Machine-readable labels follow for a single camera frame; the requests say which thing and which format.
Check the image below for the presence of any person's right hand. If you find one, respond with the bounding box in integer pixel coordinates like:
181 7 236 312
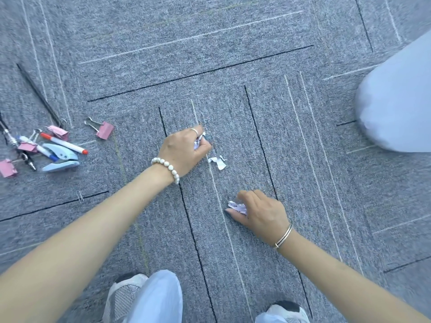
226 190 291 247

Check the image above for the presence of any person's left hand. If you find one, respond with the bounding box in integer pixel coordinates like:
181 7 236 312
158 124 213 178

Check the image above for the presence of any person's right forearm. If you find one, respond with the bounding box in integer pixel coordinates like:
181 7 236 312
279 229 431 323

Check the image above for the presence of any person's left forearm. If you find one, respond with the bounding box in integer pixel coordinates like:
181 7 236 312
0 163 173 323

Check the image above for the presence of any torn white paper scrap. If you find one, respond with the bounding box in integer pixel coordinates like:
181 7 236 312
208 155 228 171

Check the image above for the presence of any silver bangle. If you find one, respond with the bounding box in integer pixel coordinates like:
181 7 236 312
273 223 293 249

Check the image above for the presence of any pink binder clip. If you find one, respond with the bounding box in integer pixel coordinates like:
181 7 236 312
0 153 28 179
17 129 42 154
46 119 69 142
84 117 114 140

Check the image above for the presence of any person's right trouser leg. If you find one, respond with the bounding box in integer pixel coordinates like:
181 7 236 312
255 311 281 323

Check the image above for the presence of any person's trouser leg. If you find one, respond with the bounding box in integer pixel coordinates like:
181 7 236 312
255 311 281 323
125 269 184 323

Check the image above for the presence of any person's right white shoe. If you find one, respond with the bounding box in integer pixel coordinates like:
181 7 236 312
266 301 310 323

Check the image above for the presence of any person's white shoe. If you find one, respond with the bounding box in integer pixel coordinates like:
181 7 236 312
266 301 310 323
102 273 149 323

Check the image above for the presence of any person's left trouser leg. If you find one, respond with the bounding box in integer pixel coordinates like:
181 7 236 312
125 269 184 323

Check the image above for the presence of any white marker with red cap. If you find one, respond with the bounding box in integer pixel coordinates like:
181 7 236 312
40 132 89 155

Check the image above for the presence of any person's left white shoe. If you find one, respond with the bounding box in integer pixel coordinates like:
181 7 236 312
102 273 149 323

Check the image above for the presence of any light blue hole punch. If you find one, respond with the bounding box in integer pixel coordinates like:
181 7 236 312
41 143 81 172

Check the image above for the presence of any white pen with blue cap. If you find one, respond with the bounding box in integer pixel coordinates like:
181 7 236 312
18 135 58 162

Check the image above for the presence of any thin black rod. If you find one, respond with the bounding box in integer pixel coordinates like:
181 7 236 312
16 63 64 128

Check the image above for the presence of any black and silver clip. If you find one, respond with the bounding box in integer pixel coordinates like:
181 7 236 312
21 153 37 172

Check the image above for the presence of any white bead bracelet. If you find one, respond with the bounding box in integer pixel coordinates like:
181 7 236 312
151 157 180 185

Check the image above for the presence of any black lanyard cord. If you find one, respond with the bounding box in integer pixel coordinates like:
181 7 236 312
0 111 11 146

